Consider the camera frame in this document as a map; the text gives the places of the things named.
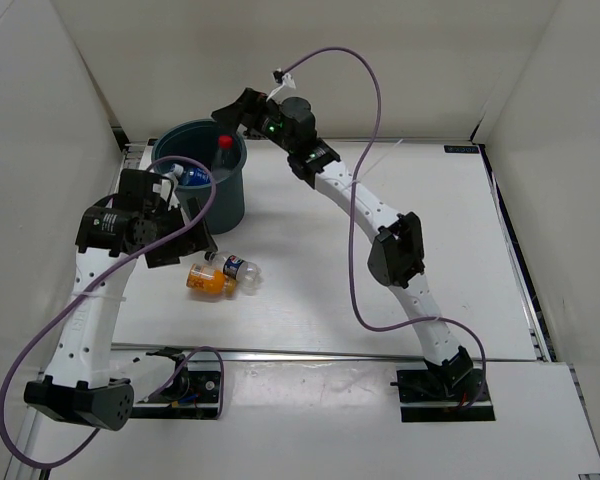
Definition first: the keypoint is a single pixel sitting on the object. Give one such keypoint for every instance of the dark green plastic bin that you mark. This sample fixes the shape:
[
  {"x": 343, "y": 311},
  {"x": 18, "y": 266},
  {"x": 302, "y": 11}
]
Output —
[{"x": 198, "y": 140}]

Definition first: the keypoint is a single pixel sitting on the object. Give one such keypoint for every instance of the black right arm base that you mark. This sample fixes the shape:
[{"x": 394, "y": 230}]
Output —
[{"x": 424, "y": 399}]

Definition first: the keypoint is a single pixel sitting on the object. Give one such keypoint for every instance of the orange juice bottle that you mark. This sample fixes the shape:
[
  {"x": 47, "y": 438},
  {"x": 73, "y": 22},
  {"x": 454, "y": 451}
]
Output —
[{"x": 208, "y": 280}]

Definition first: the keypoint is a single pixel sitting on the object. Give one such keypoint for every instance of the red label water bottle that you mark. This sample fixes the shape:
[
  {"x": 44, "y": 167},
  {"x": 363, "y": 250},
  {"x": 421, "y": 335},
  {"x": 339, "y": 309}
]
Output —
[{"x": 221, "y": 166}]

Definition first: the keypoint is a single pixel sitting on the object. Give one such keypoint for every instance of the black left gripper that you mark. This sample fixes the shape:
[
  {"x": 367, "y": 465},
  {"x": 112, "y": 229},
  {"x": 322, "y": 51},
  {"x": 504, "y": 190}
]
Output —
[{"x": 195, "y": 239}]

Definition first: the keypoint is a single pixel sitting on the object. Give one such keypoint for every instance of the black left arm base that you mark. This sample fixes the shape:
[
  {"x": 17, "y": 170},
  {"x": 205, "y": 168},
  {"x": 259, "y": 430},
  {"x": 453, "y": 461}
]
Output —
[{"x": 165, "y": 386}]

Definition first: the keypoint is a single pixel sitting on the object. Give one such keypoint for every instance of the black cap Pepsi bottle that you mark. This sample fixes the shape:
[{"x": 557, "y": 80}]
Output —
[{"x": 247, "y": 274}]

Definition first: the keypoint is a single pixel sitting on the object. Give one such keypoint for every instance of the blue label water bottle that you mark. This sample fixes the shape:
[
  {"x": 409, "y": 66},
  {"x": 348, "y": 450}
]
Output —
[{"x": 189, "y": 176}]

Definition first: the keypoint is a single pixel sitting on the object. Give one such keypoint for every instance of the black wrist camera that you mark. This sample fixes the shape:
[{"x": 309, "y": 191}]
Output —
[
  {"x": 140, "y": 191},
  {"x": 255, "y": 100}
]

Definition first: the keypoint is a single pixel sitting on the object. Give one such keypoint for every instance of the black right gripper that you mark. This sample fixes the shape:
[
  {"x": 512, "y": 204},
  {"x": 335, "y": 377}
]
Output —
[{"x": 233, "y": 115}]

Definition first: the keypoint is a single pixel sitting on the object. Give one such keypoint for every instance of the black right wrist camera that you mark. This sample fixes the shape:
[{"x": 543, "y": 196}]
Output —
[{"x": 255, "y": 100}]

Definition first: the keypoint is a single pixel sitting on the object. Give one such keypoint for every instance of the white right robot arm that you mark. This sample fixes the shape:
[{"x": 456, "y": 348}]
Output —
[{"x": 396, "y": 258}]

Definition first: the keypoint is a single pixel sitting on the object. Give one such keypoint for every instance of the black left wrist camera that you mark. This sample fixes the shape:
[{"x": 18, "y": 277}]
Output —
[{"x": 140, "y": 191}]

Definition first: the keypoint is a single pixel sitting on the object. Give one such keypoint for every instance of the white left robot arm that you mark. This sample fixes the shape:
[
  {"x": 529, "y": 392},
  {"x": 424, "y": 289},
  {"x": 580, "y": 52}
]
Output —
[{"x": 79, "y": 385}]

